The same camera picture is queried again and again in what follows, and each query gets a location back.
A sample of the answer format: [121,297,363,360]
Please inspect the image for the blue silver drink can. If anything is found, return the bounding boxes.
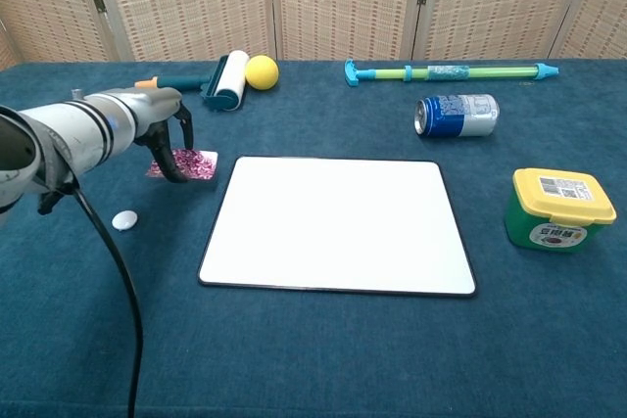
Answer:
[414,93,501,139]

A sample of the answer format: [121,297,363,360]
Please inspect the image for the yellow foam ball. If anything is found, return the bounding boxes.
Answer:
[244,54,280,91]

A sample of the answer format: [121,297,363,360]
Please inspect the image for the green blue water pump toy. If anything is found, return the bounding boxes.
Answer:
[343,58,560,88]

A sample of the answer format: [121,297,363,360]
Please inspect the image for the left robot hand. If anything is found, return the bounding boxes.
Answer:
[130,86,196,184]

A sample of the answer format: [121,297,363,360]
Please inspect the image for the yellow tape measure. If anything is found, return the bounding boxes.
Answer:
[503,167,617,254]

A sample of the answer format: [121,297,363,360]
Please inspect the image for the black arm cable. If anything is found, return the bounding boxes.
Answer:
[38,182,145,418]

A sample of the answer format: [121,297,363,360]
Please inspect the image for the white magnetic board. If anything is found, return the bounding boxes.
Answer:
[197,156,478,299]

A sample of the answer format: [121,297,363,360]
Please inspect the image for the teal lint roller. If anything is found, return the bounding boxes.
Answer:
[134,49,250,113]

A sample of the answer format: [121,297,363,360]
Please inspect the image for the woven folding screen panel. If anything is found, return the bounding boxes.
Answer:
[268,0,425,62]
[0,0,133,65]
[0,21,19,71]
[548,0,627,61]
[410,0,594,61]
[82,0,278,63]

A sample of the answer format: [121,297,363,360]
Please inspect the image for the pink patterned card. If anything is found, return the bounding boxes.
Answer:
[145,147,219,189]

